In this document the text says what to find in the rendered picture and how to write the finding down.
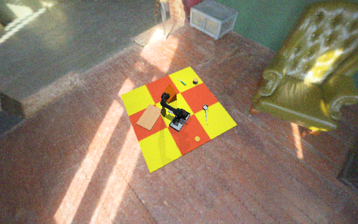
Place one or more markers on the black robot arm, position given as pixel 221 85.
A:
pixel 177 111

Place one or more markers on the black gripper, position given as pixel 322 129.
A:
pixel 178 118

